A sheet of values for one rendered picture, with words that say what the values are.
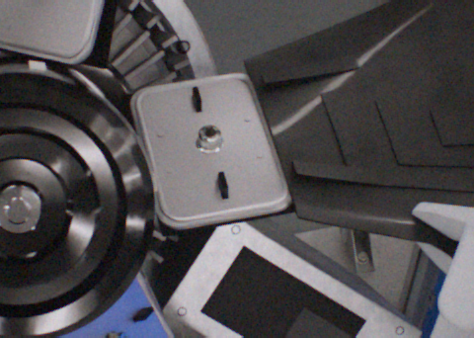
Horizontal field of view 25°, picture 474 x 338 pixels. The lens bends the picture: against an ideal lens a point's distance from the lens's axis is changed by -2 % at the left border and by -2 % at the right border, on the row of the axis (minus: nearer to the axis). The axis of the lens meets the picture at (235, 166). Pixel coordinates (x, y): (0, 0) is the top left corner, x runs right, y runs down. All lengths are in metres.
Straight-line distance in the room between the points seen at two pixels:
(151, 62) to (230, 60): 0.92
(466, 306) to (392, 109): 0.12
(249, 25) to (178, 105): 0.94
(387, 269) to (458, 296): 1.46
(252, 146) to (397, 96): 0.08
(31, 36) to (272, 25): 1.01
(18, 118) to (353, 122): 0.17
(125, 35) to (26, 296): 0.20
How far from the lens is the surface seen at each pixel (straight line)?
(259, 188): 0.52
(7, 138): 0.46
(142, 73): 0.63
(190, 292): 0.64
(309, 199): 0.51
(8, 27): 0.52
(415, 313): 1.42
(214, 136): 0.52
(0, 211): 0.47
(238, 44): 1.51
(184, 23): 0.70
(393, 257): 1.95
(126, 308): 0.56
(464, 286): 0.48
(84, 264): 0.48
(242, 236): 0.64
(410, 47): 0.57
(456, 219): 0.50
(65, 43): 0.49
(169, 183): 0.52
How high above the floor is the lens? 1.59
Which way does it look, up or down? 51 degrees down
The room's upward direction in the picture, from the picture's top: 2 degrees clockwise
